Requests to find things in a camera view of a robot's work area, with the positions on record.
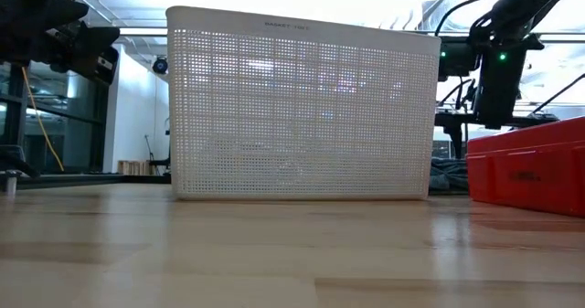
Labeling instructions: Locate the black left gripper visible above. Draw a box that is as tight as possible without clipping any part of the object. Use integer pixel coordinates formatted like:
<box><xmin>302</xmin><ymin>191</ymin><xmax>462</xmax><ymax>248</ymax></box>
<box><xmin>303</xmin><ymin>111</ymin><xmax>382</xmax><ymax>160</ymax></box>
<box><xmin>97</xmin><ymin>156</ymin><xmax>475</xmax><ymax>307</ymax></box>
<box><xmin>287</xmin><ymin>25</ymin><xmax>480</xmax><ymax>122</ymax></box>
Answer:
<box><xmin>0</xmin><ymin>0</ymin><xmax>90</xmax><ymax>66</ymax></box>

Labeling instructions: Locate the white perforated plastic basket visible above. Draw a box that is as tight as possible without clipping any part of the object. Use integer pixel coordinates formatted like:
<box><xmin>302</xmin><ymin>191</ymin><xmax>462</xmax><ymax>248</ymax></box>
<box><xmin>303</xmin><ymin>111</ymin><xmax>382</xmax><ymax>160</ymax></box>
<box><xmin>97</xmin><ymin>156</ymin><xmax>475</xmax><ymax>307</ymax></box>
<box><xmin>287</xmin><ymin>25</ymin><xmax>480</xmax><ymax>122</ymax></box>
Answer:
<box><xmin>166</xmin><ymin>5</ymin><xmax>442</xmax><ymax>203</ymax></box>

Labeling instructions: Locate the long ceiling light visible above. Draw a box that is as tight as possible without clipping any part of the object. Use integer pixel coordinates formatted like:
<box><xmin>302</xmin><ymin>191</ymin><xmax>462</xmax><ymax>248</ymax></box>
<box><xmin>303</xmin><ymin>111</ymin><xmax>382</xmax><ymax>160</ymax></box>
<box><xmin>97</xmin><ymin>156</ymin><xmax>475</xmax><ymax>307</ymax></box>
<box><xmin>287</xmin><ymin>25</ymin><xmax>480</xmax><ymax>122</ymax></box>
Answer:
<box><xmin>118</xmin><ymin>27</ymin><xmax>168</xmax><ymax>37</ymax></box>

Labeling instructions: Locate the blue patterned hospital gown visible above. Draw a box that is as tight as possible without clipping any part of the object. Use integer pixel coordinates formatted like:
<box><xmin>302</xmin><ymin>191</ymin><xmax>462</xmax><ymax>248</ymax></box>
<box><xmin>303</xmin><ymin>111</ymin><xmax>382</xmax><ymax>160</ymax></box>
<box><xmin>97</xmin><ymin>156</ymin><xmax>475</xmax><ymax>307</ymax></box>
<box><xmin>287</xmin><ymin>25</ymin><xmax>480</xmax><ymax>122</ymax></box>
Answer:
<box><xmin>429</xmin><ymin>156</ymin><xmax>470</xmax><ymax>193</ymax></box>

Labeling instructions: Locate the red first aid kit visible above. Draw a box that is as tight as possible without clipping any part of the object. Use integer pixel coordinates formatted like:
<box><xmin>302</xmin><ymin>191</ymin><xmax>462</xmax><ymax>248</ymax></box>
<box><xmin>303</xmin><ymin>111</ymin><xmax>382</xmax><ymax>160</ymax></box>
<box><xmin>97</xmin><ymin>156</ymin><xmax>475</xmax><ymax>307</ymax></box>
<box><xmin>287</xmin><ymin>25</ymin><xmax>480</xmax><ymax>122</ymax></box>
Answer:
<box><xmin>465</xmin><ymin>115</ymin><xmax>585</xmax><ymax>218</ymax></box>

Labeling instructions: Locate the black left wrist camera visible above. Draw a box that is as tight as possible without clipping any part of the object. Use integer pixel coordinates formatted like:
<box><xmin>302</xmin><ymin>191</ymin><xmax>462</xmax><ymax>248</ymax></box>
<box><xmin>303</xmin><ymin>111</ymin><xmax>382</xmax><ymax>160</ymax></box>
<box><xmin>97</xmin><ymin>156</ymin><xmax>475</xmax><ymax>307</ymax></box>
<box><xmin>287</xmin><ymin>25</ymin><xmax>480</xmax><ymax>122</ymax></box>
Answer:
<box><xmin>45</xmin><ymin>22</ymin><xmax>121</xmax><ymax>86</ymax></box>

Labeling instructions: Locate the yellow cable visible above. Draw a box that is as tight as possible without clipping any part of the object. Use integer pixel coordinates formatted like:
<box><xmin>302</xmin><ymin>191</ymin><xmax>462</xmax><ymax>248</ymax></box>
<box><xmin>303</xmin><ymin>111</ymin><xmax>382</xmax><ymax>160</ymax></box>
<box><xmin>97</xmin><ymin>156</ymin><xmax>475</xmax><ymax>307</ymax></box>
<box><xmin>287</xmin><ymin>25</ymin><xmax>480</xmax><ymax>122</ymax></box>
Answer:
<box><xmin>20</xmin><ymin>65</ymin><xmax>65</xmax><ymax>172</ymax></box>

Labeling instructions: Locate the black aluminium table frame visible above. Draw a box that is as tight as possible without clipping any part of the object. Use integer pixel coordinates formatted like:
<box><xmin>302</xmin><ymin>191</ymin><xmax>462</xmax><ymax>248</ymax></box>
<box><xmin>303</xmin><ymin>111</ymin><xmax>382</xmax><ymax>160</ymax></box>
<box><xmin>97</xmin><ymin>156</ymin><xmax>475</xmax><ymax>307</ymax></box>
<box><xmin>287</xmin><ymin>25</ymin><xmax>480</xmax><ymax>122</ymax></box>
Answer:
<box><xmin>0</xmin><ymin>145</ymin><xmax>173</xmax><ymax>195</ymax></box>

